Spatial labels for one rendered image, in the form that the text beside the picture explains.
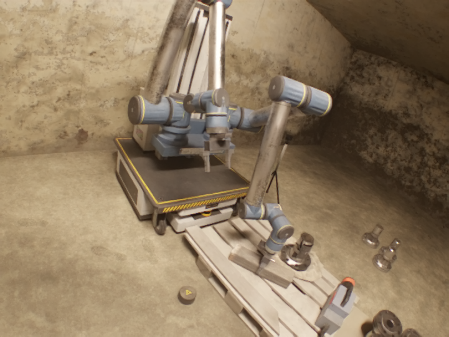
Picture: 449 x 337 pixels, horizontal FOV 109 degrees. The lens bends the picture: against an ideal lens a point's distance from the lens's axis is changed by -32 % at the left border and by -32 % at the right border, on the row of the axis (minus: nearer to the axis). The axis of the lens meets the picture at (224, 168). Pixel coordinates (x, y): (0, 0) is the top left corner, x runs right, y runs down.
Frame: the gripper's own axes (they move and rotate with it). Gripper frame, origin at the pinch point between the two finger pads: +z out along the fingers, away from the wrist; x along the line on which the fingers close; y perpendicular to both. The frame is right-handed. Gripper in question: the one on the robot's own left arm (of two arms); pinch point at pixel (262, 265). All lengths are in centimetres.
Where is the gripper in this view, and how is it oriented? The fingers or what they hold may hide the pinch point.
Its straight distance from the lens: 162.6
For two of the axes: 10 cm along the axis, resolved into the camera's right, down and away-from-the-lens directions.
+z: -2.7, 8.7, 4.1
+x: 4.3, -2.8, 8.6
